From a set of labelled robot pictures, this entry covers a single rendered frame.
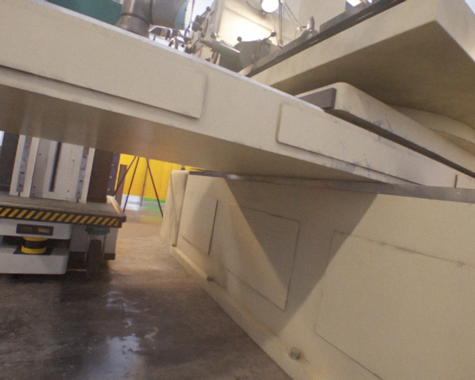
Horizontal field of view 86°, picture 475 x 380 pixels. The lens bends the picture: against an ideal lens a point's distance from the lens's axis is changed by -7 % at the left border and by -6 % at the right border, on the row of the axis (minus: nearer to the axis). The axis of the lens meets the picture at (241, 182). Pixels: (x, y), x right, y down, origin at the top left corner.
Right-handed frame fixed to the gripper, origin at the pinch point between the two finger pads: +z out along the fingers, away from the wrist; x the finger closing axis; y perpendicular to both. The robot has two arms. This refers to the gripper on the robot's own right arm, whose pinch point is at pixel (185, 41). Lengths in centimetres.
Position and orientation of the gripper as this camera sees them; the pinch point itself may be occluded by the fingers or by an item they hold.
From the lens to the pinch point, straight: 257.1
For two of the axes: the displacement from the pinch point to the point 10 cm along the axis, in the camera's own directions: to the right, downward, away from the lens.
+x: 1.6, -9.9, 0.3
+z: 8.5, 1.5, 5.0
